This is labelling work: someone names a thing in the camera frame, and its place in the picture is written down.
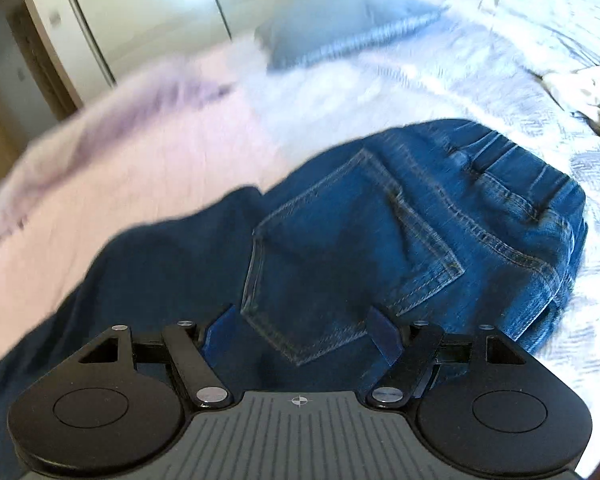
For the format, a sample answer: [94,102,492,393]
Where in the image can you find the cream cloth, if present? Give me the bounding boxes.
[540,67,600,143]

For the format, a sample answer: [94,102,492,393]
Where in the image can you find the pink bed sheet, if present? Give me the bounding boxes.
[0,42,281,376]

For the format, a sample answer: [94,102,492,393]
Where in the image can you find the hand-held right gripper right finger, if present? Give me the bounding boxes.
[364,305,528,408]

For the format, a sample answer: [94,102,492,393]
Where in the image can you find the white patterned cloth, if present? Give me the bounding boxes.
[480,0,600,70]

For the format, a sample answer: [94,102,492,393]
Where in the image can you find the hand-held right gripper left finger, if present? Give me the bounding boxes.
[77,305,243,408]

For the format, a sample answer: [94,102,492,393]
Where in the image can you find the blue denim jeans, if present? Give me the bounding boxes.
[0,119,588,480]

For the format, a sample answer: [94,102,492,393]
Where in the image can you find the grey pillow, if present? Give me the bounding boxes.
[255,0,451,71]

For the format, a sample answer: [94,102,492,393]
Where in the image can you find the white wardrobe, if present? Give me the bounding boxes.
[17,0,343,106]

